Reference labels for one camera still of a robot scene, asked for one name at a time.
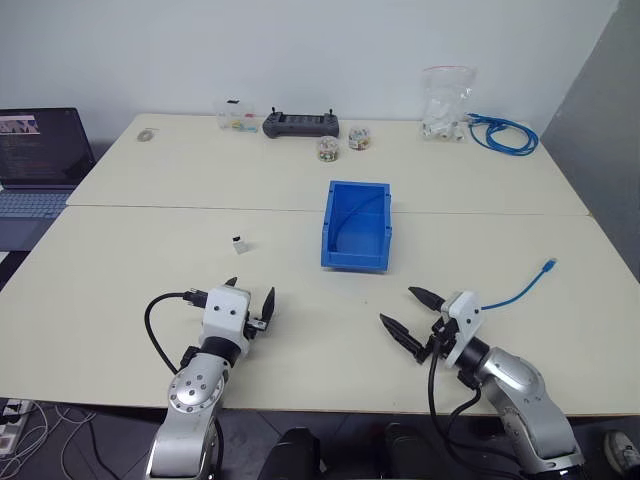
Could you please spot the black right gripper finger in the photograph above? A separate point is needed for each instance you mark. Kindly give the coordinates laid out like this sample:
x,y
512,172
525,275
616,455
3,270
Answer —
x,y
426,298
400,334

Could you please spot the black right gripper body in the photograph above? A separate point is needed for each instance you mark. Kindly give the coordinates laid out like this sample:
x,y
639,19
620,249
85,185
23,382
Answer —
x,y
440,334

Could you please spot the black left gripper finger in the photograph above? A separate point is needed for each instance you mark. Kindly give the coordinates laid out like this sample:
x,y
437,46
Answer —
x,y
269,305
232,282

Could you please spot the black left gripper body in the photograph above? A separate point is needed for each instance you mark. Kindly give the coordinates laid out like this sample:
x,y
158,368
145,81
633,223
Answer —
x,y
256,327

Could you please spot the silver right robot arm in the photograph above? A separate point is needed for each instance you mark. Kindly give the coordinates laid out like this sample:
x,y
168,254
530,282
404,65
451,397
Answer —
x,y
520,385

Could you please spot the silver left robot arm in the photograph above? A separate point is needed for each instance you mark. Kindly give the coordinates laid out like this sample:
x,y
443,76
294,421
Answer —
x,y
192,395

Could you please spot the small white connector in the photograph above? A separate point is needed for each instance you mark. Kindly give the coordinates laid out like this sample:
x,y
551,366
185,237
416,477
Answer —
x,y
240,245

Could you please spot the blue plastic storage bin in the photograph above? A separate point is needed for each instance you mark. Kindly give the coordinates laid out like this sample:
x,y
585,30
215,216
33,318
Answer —
x,y
357,237

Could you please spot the dark rounded shape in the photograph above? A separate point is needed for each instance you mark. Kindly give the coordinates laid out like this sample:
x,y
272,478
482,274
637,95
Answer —
x,y
292,452
407,452

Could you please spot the small jar colourful contents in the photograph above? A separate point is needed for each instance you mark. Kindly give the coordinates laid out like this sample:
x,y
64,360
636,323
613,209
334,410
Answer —
x,y
327,149
359,138

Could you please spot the clear plastic box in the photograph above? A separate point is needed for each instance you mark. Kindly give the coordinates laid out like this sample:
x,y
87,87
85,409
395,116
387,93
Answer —
x,y
235,117

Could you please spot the small clear round roll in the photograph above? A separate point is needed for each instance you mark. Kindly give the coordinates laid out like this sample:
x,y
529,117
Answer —
x,y
146,135

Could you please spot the black handheld remote controller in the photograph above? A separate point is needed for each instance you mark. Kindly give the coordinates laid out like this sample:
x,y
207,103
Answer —
x,y
300,125

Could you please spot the clear zip bag white parts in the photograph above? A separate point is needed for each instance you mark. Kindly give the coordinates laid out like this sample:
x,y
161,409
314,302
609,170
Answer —
x,y
445,110

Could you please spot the white sneaker shoe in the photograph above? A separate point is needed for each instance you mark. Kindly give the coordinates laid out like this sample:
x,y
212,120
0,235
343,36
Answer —
x,y
622,450

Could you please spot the grey open laptop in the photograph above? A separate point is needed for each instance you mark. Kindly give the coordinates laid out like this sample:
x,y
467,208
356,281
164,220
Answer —
x,y
40,150

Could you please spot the white power strip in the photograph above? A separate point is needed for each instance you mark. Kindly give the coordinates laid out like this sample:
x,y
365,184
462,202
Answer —
x,y
10,420

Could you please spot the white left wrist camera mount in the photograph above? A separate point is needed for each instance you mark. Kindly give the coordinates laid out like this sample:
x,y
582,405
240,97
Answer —
x,y
226,312

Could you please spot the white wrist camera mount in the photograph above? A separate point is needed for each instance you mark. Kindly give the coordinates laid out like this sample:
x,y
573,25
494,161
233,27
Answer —
x,y
465,315
226,312

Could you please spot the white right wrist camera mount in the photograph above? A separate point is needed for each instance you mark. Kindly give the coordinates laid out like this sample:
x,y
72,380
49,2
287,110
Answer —
x,y
465,315

